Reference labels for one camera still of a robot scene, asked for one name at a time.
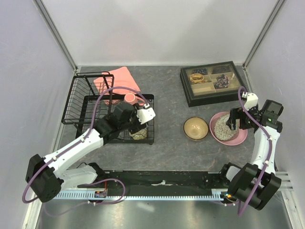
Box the speckled ceramic plate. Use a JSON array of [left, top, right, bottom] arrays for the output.
[[214, 113, 239, 141]]

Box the pink plate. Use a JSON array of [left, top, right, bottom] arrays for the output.
[[209, 112, 248, 146]]

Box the small white patterned bowl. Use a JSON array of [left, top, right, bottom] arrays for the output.
[[129, 129, 148, 140]]

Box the pink ceramic mug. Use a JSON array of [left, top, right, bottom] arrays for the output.
[[124, 93, 145, 106]]

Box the brown floral bowl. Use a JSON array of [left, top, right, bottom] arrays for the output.
[[183, 117, 209, 141]]

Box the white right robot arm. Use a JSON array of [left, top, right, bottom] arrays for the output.
[[218, 100, 284, 210]]

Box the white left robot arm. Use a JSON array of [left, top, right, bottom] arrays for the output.
[[22, 102, 155, 203]]

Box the pink folded cloth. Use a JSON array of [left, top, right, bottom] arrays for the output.
[[93, 66, 140, 94]]

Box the dark floral fabric rosette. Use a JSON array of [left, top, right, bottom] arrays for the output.
[[214, 74, 230, 89]]

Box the black compartment display box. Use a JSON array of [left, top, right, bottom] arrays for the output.
[[180, 61, 247, 107]]

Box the blue patterned fabric roll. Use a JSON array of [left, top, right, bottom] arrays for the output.
[[193, 68, 208, 75]]

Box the black wire dish rack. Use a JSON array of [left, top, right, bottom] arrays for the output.
[[61, 71, 154, 146]]

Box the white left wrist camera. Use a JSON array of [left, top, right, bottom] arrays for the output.
[[136, 104, 156, 125]]

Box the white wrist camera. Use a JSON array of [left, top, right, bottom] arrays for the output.
[[136, 104, 156, 125], [242, 92, 258, 111]]

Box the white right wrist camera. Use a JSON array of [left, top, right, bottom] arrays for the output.
[[242, 92, 258, 111]]

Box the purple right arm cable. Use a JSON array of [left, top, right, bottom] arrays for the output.
[[214, 85, 274, 217]]

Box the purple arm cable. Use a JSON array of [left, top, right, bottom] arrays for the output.
[[214, 85, 274, 217], [22, 86, 150, 217]]

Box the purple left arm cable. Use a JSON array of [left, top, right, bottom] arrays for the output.
[[22, 86, 150, 217]]

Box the gold bracelet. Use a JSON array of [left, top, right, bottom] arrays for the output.
[[190, 73, 206, 84]]

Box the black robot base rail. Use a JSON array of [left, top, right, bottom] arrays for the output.
[[95, 170, 229, 197]]

